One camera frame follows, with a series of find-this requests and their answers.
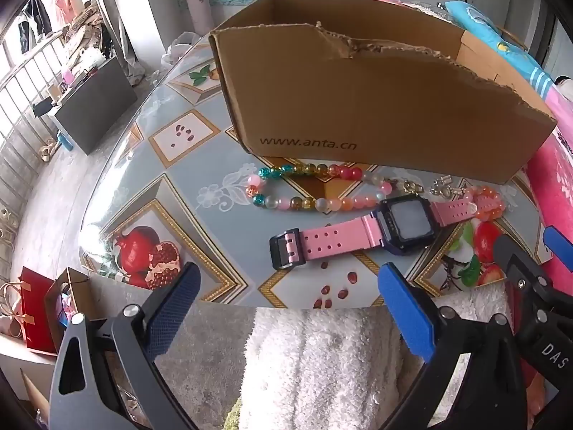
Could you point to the blue bottle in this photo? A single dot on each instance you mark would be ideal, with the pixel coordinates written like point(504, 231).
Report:
point(66, 141)

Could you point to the red gift bag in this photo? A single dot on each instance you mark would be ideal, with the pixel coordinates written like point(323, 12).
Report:
point(36, 309)

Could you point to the brown paper bag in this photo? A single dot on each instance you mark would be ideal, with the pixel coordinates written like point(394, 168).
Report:
point(78, 291)

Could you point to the grey cabinet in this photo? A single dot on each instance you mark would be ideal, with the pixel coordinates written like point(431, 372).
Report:
point(98, 107)

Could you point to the beige shoes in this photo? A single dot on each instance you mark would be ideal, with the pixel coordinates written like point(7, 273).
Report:
point(47, 152)

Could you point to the brown cardboard box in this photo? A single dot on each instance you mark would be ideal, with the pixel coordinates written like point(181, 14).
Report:
point(358, 98)

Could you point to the pink rolled mat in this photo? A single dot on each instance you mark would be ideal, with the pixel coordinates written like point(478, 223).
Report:
point(197, 4)

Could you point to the wooden chair back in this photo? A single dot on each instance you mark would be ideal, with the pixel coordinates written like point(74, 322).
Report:
point(515, 38)

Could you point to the grey patterned pillow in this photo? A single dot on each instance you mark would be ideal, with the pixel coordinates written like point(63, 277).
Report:
point(436, 11)

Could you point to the metal balcony railing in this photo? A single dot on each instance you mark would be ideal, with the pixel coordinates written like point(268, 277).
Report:
point(13, 78)

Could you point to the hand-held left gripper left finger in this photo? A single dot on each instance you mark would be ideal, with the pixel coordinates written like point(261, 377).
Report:
point(174, 304)

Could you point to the dark hanging jacket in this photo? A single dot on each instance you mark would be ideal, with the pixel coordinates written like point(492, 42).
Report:
point(40, 18)

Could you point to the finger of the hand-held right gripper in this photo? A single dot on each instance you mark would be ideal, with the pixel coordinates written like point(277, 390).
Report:
point(559, 246)
point(515, 268)

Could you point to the blue striped pillow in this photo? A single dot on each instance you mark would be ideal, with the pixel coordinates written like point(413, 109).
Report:
point(492, 36)

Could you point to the gold lobster clasp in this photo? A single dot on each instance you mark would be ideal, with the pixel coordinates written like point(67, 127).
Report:
point(409, 187)

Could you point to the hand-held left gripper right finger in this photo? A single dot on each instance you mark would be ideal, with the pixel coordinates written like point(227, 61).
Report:
point(403, 309)

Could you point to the white plastic bag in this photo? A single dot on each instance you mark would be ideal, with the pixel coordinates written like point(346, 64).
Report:
point(181, 47)

